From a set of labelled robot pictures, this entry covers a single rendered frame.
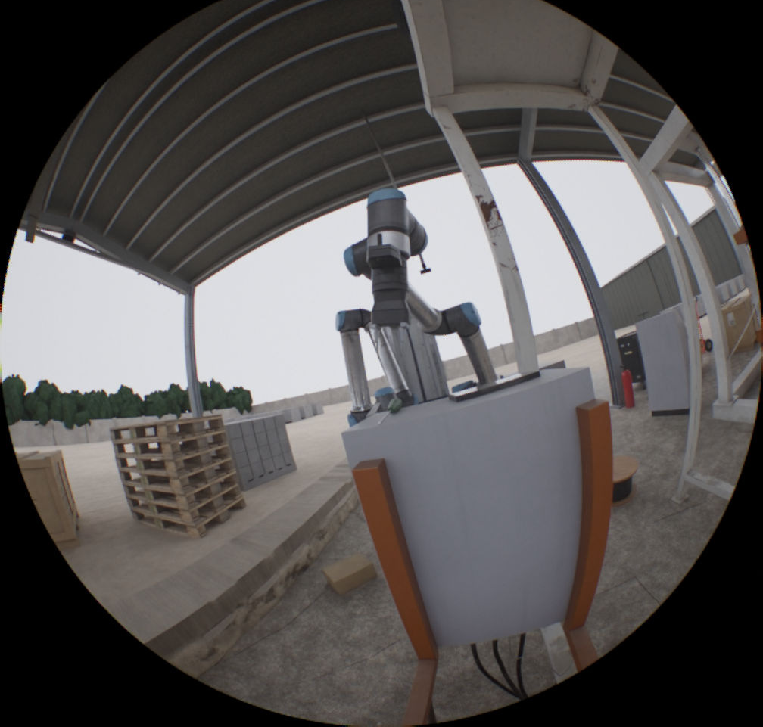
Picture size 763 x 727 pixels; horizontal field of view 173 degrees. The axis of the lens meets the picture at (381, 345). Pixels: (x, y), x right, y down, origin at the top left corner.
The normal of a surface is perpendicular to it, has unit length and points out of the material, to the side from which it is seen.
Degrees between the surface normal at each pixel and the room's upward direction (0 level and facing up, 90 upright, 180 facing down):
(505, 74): 180
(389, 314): 95
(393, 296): 103
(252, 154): 172
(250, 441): 90
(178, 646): 88
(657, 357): 90
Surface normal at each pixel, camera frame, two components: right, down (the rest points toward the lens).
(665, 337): -0.97, 0.20
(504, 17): 0.22, 0.96
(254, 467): 0.88, -0.27
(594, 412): -0.24, -0.11
